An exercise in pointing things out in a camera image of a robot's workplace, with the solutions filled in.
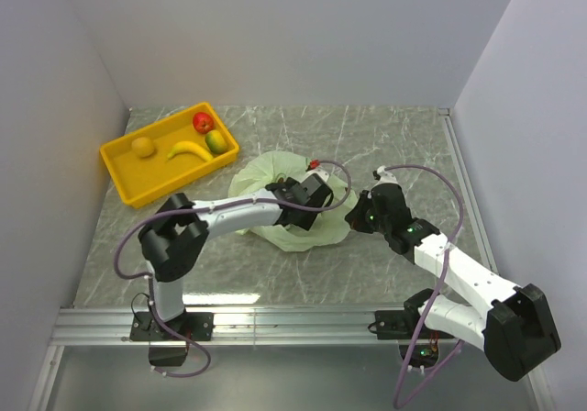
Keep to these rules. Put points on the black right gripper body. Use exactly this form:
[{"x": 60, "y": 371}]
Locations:
[{"x": 377, "y": 223}]

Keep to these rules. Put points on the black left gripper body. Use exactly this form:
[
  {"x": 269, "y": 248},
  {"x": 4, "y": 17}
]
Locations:
[{"x": 306, "y": 221}]

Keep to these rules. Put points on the green plastic bag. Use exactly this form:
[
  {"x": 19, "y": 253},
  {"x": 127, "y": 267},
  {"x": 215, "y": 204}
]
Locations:
[{"x": 329, "y": 227}]

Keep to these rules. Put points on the yellow toy fruit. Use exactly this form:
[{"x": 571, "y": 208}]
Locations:
[{"x": 216, "y": 142}]

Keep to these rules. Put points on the red toy fruit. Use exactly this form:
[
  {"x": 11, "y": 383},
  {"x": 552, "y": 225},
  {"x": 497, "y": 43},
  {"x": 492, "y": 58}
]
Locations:
[{"x": 203, "y": 123}]

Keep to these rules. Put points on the yellow toy banana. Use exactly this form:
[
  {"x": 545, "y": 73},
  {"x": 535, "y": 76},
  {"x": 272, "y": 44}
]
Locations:
[{"x": 189, "y": 147}]

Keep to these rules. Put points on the yellow toy peach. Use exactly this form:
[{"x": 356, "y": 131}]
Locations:
[{"x": 143, "y": 147}]

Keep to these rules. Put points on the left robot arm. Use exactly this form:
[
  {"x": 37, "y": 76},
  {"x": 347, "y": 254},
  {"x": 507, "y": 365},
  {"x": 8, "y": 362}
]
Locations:
[{"x": 173, "y": 244}]

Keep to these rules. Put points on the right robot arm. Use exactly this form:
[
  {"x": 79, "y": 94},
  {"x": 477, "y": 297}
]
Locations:
[{"x": 512, "y": 325}]

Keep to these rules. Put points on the yellow plastic tray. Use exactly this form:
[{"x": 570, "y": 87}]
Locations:
[{"x": 141, "y": 181}]

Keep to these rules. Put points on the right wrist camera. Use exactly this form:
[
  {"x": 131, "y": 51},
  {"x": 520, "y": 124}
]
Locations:
[{"x": 385, "y": 180}]

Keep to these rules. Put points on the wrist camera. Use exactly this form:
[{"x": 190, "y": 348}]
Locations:
[
  {"x": 314, "y": 168},
  {"x": 385, "y": 180}
]

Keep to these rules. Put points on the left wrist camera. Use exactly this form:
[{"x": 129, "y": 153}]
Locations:
[{"x": 314, "y": 168}]

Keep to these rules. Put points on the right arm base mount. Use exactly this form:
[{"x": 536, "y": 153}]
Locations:
[{"x": 400, "y": 325}]

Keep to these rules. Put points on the aluminium side rail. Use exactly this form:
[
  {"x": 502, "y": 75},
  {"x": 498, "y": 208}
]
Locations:
[{"x": 473, "y": 210}]

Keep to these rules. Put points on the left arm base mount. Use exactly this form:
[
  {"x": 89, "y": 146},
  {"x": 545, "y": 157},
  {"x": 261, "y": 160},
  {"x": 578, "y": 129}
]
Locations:
[{"x": 170, "y": 342}]

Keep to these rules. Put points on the aluminium front rail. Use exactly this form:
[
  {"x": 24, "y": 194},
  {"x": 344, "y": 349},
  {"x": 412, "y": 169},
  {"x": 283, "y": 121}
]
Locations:
[{"x": 249, "y": 325}]

